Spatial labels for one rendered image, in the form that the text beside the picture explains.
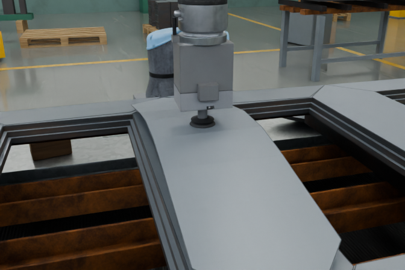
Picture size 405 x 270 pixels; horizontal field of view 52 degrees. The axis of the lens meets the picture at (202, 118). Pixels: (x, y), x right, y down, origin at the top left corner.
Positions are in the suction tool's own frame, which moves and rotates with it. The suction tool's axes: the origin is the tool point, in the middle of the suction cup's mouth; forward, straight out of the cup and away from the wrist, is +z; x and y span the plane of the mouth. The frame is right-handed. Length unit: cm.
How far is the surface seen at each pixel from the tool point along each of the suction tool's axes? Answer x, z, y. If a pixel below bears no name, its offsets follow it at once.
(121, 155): 40.0, 22.4, -13.2
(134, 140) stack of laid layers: 15.6, 7.6, -10.7
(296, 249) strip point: -28.0, 3.6, 4.4
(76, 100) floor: 307, 91, -46
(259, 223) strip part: -23.6, 2.7, 1.6
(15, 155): 47, 22, -41
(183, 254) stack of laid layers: -24.1, 5.1, -7.7
